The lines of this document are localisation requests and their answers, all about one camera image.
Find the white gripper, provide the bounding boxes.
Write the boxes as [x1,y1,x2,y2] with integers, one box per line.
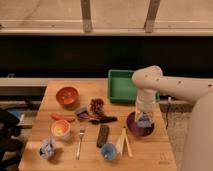
[134,89,156,124]

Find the blue sponge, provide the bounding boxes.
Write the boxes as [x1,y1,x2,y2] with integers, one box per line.
[137,113,151,128]

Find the purple bowl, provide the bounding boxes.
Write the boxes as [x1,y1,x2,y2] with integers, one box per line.
[126,112,155,137]

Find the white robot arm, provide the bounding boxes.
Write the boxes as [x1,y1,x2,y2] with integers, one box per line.
[132,65,213,171]

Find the orange bowl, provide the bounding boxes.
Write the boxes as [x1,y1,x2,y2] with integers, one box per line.
[56,87,79,107]

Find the wooden tongs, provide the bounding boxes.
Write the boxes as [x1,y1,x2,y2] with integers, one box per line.
[116,128,133,157]

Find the dark purple eggplant toy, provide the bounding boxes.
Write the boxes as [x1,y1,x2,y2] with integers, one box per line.
[89,116,118,125]

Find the green plastic tray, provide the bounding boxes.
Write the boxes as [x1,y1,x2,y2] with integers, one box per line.
[107,69,161,104]

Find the black rectangular bar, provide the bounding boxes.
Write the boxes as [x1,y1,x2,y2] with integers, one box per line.
[96,125,109,148]

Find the brown pine cone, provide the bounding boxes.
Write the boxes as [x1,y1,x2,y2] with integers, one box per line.
[90,98,104,117]

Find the small blue cup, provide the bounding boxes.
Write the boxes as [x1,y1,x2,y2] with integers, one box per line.
[101,143,117,161]

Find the small purple grey object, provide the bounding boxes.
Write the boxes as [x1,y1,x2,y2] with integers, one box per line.
[75,107,89,121]

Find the silver fork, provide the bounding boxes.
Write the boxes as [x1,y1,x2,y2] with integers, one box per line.
[76,129,85,160]

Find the yellow orange cup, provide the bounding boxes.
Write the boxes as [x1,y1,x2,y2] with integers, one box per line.
[51,120,70,140]

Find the orange carrot toy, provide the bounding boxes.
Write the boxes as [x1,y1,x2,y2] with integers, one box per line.
[50,113,75,123]

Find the crumpled blue white cloth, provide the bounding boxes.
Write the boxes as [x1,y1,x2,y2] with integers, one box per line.
[39,138,56,160]

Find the black chair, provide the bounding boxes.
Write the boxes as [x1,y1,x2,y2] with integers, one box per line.
[0,108,23,171]

